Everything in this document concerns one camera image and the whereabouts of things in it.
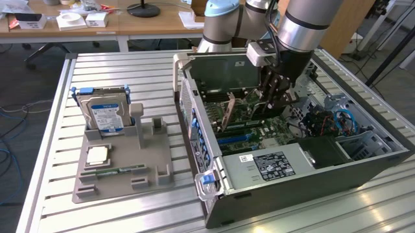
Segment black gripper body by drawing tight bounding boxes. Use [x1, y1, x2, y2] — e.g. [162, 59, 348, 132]
[270, 47, 314, 85]

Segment perforated metal drive cage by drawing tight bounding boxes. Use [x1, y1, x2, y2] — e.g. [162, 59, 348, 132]
[289, 72, 324, 119]

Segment green motherboard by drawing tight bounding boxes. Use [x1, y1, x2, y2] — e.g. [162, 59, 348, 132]
[193, 80, 297, 156]

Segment silver chipset heatsink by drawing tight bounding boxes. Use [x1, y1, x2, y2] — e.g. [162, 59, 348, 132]
[261, 138, 281, 148]

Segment long black expansion slot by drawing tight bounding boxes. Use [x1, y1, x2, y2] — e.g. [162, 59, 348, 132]
[214, 130, 257, 138]

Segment wooden cabinet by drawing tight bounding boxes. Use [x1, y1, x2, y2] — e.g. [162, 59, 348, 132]
[318, 0, 376, 58]

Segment black tripod pole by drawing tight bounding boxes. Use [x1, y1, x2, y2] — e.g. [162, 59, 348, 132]
[364, 23, 415, 87]

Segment grey power supply unit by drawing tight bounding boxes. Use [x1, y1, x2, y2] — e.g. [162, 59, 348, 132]
[221, 143, 317, 190]

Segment metal disk bay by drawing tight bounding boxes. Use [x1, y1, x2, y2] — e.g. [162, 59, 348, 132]
[334, 130, 394, 161]

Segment white paper stack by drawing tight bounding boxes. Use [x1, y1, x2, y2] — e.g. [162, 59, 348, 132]
[177, 11, 205, 30]

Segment brown cardboard box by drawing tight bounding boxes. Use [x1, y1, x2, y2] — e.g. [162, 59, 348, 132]
[189, 0, 209, 17]

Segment black PC case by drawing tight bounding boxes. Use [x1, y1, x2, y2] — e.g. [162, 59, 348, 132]
[173, 46, 415, 230]

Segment clear latch with blue tab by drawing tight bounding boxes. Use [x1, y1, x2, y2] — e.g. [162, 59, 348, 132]
[193, 168, 225, 202]

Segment black lamp base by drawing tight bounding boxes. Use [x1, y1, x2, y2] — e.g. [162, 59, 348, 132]
[125, 0, 161, 18]

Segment hard disk with blue rails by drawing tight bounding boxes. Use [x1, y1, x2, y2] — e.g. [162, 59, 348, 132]
[69, 84, 130, 136]

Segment plain white box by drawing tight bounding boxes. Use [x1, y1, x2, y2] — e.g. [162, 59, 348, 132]
[83, 12, 109, 28]

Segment grey parts rack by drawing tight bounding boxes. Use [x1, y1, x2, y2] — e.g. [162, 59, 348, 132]
[70, 103, 177, 204]

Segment silver CPU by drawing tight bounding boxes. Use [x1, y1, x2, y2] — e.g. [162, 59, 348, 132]
[86, 146, 109, 166]

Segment wooden desk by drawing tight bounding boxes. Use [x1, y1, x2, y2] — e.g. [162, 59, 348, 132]
[0, 0, 208, 45]

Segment black office chair base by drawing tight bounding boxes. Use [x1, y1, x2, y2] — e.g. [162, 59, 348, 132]
[22, 41, 101, 70]

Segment black and white box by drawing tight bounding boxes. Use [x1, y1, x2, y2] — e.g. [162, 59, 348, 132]
[15, 13, 47, 30]

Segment crumpled white papers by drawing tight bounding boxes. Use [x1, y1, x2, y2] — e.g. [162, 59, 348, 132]
[0, 0, 31, 19]

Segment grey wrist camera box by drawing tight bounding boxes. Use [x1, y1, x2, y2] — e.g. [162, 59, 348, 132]
[245, 40, 280, 67]

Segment white pedestal box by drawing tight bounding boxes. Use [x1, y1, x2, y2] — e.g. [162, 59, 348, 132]
[340, 32, 364, 56]

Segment blue disk wire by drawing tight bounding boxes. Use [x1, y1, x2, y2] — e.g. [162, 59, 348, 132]
[334, 109, 358, 133]

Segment white box with ring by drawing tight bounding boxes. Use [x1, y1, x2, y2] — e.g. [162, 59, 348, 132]
[54, 12, 87, 32]

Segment white floor cable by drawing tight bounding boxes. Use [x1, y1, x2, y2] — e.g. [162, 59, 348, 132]
[0, 98, 54, 115]

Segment blue floor cable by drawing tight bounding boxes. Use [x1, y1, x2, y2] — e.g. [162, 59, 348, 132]
[0, 134, 23, 207]

